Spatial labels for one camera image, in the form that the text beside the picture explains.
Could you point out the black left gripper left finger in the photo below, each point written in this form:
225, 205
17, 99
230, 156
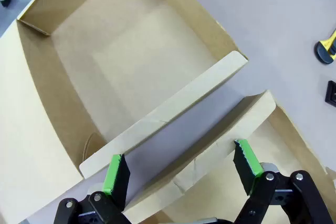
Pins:
118, 179

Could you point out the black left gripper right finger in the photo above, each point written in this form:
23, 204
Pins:
246, 166

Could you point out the black rectangular box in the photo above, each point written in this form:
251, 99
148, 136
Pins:
331, 94

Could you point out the yellow black utility knife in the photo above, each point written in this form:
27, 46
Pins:
323, 52

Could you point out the brown cardboard box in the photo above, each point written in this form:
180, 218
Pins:
131, 64
283, 150

